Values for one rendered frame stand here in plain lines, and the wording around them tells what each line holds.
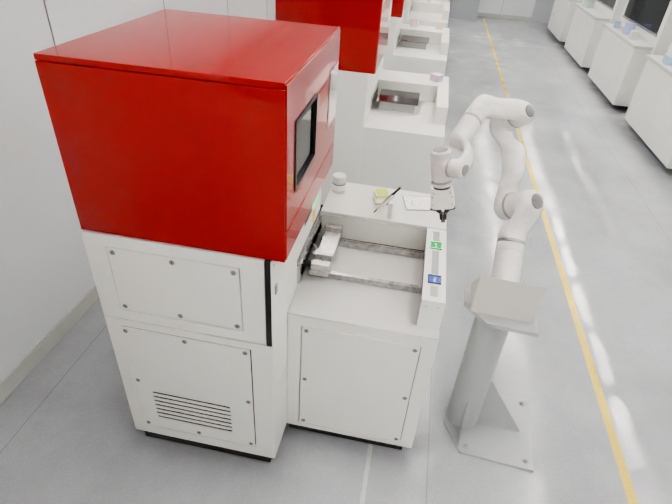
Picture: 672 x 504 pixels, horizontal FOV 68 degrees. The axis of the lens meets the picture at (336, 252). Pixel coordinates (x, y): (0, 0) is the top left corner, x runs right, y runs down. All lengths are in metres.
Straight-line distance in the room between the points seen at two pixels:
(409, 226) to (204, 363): 1.14
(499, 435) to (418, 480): 0.52
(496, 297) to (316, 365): 0.83
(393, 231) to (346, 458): 1.14
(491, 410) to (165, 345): 1.65
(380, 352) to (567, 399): 1.40
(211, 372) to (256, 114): 1.14
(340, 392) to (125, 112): 1.47
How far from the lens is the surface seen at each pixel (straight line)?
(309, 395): 2.42
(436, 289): 2.06
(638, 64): 8.42
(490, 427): 2.88
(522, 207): 2.23
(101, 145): 1.73
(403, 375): 2.21
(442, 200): 2.17
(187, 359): 2.16
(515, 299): 2.18
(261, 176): 1.52
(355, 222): 2.47
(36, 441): 2.95
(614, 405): 3.32
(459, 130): 2.19
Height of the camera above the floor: 2.21
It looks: 35 degrees down
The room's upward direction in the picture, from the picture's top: 4 degrees clockwise
